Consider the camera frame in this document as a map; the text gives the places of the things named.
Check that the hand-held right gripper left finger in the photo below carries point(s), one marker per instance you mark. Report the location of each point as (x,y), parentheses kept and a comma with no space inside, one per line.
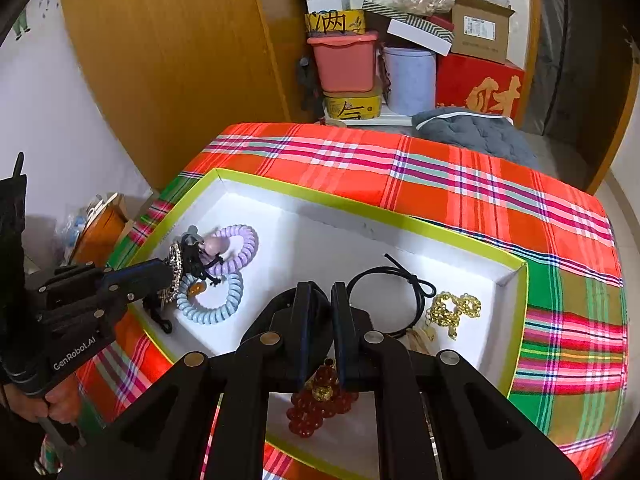
(312,320)

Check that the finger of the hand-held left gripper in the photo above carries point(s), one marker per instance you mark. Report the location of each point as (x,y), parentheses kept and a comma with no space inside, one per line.
(100,317)
(145,272)

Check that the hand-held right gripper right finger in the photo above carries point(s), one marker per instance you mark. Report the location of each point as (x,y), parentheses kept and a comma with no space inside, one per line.
(341,330)

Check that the black rhinestone hair accessory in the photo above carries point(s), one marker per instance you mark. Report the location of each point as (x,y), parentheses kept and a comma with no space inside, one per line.
(187,255)

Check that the yellow-rimmed white tray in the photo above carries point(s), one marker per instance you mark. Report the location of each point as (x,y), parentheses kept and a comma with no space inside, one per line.
(320,240)

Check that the person's left hand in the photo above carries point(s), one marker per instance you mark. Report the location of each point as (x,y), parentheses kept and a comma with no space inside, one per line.
(60,407)

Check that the beige hair clip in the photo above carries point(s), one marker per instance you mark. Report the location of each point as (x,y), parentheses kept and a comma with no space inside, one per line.
(417,340)

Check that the red green plaid tablecloth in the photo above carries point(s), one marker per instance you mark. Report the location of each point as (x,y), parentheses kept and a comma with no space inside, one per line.
(475,200)

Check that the wooden wardrobe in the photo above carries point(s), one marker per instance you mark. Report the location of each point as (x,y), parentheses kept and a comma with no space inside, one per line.
(175,60)

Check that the grey quilted cushion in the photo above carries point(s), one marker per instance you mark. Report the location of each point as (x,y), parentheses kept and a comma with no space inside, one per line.
(475,132)

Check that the lavender plastic bucket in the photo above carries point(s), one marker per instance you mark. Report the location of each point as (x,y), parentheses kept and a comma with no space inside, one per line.
(410,82)

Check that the pink plastic bin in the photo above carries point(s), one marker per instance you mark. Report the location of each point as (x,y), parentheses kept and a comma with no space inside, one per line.
(342,62)

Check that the red gift box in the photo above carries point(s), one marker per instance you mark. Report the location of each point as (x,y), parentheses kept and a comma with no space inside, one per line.
(480,90)

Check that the white striped flat box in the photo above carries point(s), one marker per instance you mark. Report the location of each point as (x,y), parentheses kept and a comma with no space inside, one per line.
(420,32)

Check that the brown cardboard box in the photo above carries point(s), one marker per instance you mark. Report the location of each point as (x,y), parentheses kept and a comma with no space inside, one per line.
(482,30)

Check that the clear plastic bag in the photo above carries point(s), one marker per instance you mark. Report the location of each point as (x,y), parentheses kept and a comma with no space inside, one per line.
(417,1)

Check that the green wall decal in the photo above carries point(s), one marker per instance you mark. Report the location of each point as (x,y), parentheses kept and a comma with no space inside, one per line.
(22,22)

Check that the wooden door frame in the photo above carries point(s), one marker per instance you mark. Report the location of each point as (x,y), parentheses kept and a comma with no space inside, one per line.
(612,135)

